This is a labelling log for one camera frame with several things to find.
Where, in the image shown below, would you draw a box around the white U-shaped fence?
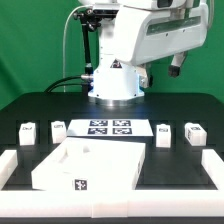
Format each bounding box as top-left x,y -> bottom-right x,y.
0,149 -> 224,218

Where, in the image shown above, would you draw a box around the black cables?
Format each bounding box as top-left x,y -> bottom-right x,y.
44,75 -> 90,93

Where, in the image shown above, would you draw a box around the white square tabletop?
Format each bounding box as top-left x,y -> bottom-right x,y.
31,137 -> 146,192

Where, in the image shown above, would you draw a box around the white sheet with tags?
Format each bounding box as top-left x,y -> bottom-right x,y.
67,119 -> 153,137

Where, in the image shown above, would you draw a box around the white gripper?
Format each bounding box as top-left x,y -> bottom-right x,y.
114,0 -> 208,89

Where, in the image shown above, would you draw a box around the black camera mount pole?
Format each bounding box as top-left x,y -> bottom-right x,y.
73,8 -> 100,75

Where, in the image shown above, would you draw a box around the white cable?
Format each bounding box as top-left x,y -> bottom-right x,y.
62,4 -> 88,93

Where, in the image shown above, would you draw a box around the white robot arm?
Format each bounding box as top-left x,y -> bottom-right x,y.
78,0 -> 214,106

